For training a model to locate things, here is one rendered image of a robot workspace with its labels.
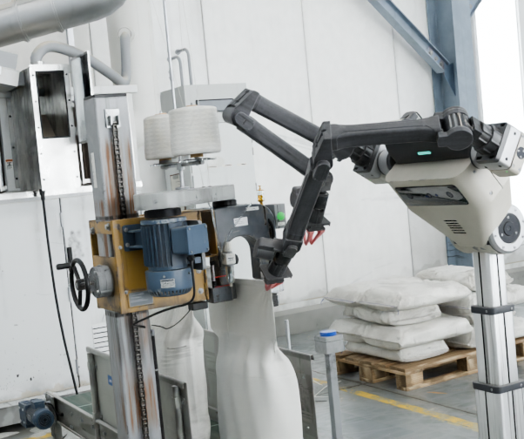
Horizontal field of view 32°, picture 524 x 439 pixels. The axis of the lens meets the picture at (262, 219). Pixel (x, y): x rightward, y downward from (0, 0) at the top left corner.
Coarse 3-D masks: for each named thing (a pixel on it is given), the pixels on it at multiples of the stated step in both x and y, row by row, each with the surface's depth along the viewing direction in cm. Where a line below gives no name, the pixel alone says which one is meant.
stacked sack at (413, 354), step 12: (348, 348) 626; (360, 348) 613; (372, 348) 602; (384, 348) 592; (408, 348) 583; (420, 348) 586; (432, 348) 590; (444, 348) 594; (396, 360) 582; (408, 360) 579
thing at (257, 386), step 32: (256, 288) 313; (224, 320) 336; (256, 320) 315; (224, 352) 326; (256, 352) 310; (224, 384) 324; (256, 384) 305; (288, 384) 305; (224, 416) 325; (256, 416) 305; (288, 416) 304
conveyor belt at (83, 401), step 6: (66, 396) 474; (72, 396) 472; (78, 396) 471; (84, 396) 470; (90, 396) 469; (72, 402) 459; (78, 402) 458; (84, 402) 457; (90, 402) 455; (84, 408) 446; (90, 408) 445; (210, 420) 402; (216, 426) 391; (216, 432) 382; (210, 438) 374; (216, 438) 373
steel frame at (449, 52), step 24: (384, 0) 832; (432, 0) 881; (456, 0) 851; (480, 0) 884; (408, 24) 845; (432, 24) 881; (456, 24) 851; (432, 48) 857; (456, 48) 851; (432, 72) 882; (456, 72) 853; (456, 96) 872; (456, 264) 896
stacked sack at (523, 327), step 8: (520, 320) 626; (520, 328) 618; (456, 336) 612; (464, 336) 606; (472, 336) 602; (520, 336) 620; (448, 344) 619; (456, 344) 611; (464, 344) 602; (472, 344) 599
